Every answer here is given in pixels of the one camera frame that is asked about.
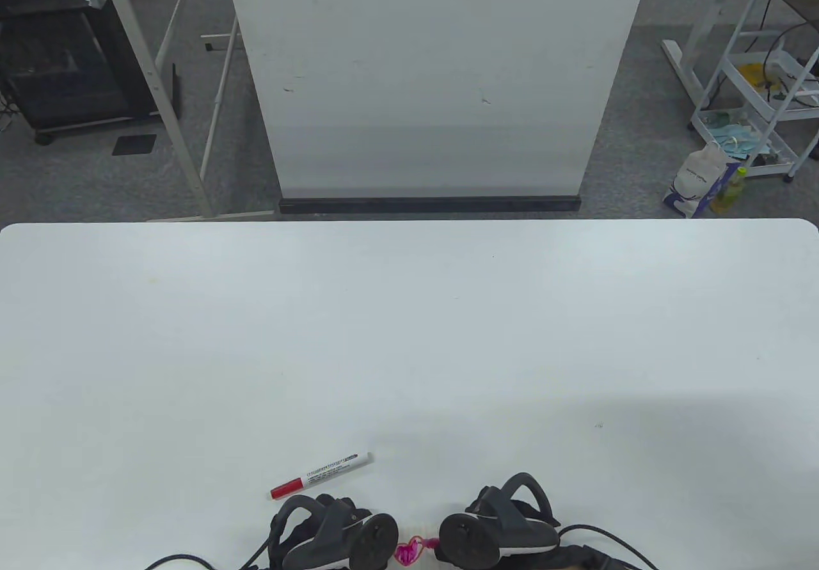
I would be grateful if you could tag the lined paper with heart outline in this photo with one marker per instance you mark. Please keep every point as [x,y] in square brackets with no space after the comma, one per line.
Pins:
[409,552]

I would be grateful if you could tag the white metal frame stand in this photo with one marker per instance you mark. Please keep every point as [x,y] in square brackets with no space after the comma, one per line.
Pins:
[149,74]

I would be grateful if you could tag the white tube stand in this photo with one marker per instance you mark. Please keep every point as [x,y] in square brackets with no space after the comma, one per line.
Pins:
[218,103]

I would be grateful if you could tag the white marker with red cap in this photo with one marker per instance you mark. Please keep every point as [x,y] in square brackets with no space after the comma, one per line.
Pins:
[326,471]

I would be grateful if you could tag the black cabinet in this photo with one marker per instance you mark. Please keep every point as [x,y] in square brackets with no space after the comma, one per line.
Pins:
[57,71]

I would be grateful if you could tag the pink glitter glue pen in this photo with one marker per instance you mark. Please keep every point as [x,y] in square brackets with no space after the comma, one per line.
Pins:
[430,542]

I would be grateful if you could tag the person's right hand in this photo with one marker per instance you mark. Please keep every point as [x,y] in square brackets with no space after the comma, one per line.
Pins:
[486,498]

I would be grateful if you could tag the black board base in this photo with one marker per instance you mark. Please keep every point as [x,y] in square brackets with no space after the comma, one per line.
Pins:
[429,205]

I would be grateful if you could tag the white utility cart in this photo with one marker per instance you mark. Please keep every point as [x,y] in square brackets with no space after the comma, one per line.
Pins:
[761,104]

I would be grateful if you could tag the white plastic bag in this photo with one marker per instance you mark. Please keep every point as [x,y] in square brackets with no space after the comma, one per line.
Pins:
[694,176]

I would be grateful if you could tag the yellow bottle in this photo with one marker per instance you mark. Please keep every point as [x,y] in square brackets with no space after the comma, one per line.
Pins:
[729,192]

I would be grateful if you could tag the white stand foot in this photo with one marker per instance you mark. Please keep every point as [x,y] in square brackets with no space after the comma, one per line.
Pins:
[681,71]

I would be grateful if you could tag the yellow item on cart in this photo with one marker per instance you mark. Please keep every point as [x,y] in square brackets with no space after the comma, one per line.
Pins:
[755,74]

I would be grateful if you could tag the black floor mat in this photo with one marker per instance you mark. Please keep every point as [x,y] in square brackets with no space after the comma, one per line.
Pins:
[134,144]

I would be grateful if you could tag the blue face masks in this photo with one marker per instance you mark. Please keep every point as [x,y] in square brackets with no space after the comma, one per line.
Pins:
[736,138]

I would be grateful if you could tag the person's left hand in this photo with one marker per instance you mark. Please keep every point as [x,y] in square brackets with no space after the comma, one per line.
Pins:
[342,505]

